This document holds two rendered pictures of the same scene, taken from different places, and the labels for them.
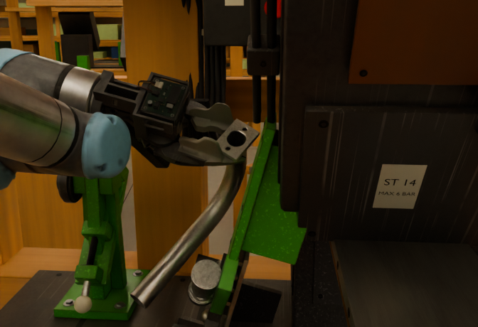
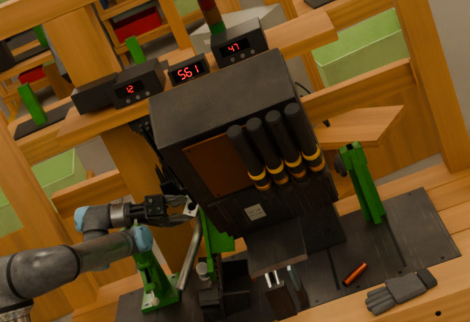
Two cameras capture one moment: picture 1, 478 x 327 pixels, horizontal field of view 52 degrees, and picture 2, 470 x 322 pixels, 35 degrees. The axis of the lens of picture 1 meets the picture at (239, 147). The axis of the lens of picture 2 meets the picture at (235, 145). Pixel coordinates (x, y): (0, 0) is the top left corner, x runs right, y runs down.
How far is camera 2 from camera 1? 1.60 m
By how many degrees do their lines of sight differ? 9
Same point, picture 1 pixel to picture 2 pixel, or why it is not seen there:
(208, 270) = (202, 266)
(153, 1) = (120, 136)
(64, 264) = (129, 287)
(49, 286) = (131, 301)
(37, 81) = (99, 219)
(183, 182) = not seen: hidden behind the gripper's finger
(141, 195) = (157, 234)
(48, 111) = (122, 240)
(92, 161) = (142, 248)
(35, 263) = (113, 293)
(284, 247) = (227, 246)
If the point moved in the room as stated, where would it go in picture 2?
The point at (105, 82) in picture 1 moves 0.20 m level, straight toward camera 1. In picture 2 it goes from (128, 208) to (144, 234)
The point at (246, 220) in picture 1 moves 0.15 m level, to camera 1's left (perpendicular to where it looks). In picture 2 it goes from (208, 243) to (159, 262)
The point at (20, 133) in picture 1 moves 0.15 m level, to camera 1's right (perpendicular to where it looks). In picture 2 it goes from (119, 253) to (171, 232)
